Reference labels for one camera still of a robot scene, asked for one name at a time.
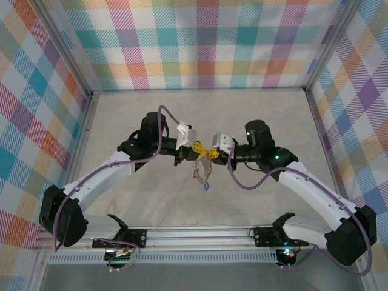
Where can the large silver keyring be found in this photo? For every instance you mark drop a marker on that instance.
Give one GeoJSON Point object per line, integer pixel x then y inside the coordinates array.
{"type": "Point", "coordinates": [202, 179]}

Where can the bunch of steel split rings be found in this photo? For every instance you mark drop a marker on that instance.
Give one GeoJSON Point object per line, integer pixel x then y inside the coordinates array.
{"type": "Point", "coordinates": [208, 173]}

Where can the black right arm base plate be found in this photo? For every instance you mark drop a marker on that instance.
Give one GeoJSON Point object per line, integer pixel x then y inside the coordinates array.
{"type": "Point", "coordinates": [263, 236]}

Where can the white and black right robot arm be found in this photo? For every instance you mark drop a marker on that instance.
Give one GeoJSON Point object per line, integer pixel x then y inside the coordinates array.
{"type": "Point", "coordinates": [312, 191]}

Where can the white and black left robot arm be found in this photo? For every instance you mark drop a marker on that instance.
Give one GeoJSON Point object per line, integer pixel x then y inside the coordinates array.
{"type": "Point", "coordinates": [100, 172]}

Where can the aluminium back frame rail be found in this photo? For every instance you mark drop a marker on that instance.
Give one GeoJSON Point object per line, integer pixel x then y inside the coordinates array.
{"type": "Point", "coordinates": [197, 90]}

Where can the blue key tag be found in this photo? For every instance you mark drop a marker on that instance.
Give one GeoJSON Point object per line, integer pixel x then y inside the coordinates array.
{"type": "Point", "coordinates": [206, 187]}

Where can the aluminium corner post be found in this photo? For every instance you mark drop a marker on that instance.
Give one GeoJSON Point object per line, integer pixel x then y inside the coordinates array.
{"type": "Point", "coordinates": [67, 48]}
{"type": "Point", "coordinates": [329, 45]}

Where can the aluminium mounting rail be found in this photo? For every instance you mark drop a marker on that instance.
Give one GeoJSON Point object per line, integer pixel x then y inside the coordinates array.
{"type": "Point", "coordinates": [197, 238]}

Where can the aluminium side frame rail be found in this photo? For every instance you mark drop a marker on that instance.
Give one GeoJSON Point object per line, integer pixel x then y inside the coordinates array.
{"type": "Point", "coordinates": [85, 133]}
{"type": "Point", "coordinates": [341, 188]}

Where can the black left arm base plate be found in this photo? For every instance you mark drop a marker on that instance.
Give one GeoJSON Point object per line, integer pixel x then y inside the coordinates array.
{"type": "Point", "coordinates": [139, 236]}

